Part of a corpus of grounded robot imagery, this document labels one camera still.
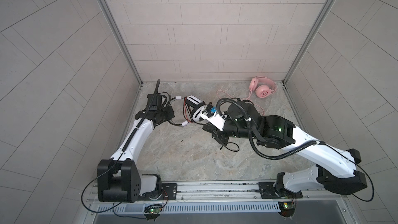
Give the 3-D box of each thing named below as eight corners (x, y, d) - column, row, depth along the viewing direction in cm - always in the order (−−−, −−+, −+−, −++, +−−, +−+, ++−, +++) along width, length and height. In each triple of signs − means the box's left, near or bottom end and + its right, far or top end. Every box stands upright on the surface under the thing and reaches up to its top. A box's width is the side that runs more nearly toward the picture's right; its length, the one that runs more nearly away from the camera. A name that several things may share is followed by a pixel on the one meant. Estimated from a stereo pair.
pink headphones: (253, 100, 108) (256, 93, 102) (245, 84, 117) (247, 77, 111) (279, 95, 111) (283, 88, 105) (269, 80, 120) (272, 73, 114)
